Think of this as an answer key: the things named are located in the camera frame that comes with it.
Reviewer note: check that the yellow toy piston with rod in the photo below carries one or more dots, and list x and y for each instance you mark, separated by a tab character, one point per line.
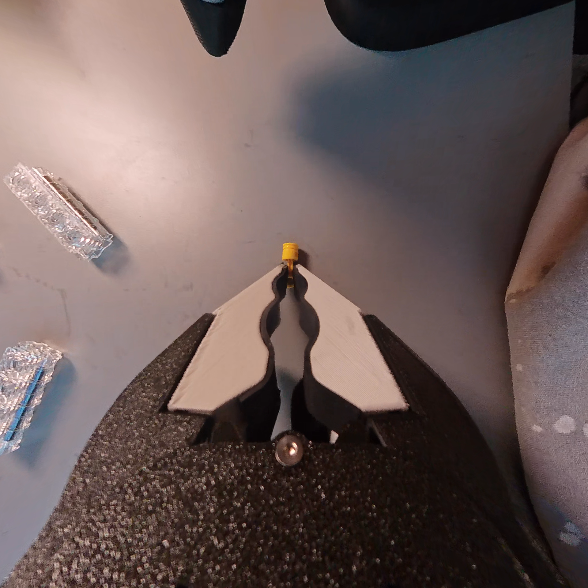
290	251

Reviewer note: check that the clear toy brick grey rod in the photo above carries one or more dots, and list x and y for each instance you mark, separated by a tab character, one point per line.
55	209

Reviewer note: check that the clear toy brick dark rod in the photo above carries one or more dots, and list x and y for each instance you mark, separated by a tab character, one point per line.
23	390

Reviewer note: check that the grey desk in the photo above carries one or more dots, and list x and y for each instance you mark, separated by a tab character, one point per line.
229	138

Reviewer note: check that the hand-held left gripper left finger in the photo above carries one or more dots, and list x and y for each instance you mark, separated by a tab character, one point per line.
225	363

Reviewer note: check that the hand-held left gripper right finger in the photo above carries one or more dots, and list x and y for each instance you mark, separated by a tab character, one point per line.
358	363

